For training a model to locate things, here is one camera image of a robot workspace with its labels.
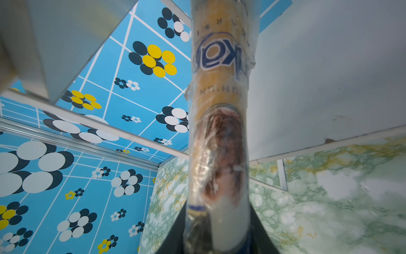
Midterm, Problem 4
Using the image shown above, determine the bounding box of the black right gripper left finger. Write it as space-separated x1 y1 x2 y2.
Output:
155 203 187 254

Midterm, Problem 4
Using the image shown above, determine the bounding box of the dark blue clear spaghetti bag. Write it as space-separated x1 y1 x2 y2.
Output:
183 1 261 254

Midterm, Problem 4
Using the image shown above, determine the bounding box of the right aluminium corner post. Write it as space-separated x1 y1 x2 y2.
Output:
1 117 159 171

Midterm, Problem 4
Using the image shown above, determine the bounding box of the white two-tier shelf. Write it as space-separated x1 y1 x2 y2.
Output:
1 1 406 162

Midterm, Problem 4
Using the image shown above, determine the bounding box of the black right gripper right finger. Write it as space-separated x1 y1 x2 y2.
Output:
250 204 280 254

